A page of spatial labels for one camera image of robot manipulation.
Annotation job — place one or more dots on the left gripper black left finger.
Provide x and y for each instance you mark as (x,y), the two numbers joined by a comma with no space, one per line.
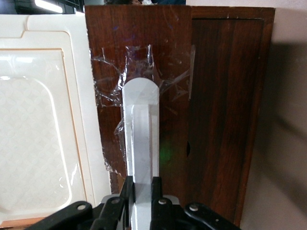
(112,210)

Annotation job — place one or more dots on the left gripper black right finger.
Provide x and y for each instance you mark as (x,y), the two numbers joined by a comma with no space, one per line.
(165,213)

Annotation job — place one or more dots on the clear adhesive tape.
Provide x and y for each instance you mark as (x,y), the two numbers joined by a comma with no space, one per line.
(141,62)

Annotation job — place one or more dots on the dark wooden drawer case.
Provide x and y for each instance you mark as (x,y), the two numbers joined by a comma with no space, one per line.
(227,119)

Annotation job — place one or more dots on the dark wooden drawer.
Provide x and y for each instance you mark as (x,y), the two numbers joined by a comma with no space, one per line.
(172,143)

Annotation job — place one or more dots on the cream plastic cabinet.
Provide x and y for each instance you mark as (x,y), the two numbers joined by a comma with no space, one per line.
(36,119)

